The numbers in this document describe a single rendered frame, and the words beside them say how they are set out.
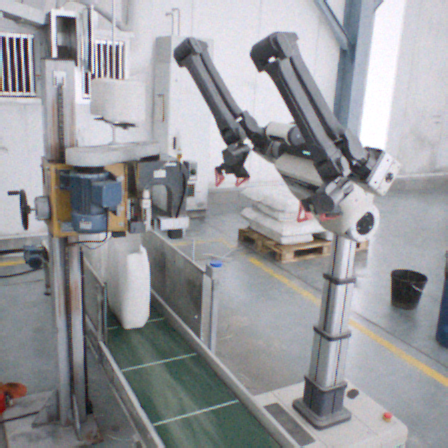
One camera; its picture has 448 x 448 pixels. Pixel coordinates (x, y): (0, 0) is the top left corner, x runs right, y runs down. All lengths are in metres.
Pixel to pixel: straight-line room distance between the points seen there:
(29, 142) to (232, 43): 3.26
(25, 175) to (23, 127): 0.44
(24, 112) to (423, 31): 6.62
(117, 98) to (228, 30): 5.08
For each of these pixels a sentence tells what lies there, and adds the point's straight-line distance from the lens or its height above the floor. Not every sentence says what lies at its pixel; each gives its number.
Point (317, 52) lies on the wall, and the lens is 7.81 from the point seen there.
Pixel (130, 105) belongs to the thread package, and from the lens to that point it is 2.00.
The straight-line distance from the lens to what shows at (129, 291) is 2.68.
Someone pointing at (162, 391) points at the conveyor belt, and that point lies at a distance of 2.31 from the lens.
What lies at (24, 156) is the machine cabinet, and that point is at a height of 0.95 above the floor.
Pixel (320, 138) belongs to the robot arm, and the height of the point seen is 1.56.
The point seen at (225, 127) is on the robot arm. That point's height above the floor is 1.53.
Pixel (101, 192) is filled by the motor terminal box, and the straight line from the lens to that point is 1.94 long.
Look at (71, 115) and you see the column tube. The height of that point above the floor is 1.53.
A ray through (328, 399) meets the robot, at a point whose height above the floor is 0.38.
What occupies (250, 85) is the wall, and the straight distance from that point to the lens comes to 7.16.
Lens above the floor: 1.71
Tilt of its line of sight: 17 degrees down
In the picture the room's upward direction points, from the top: 3 degrees clockwise
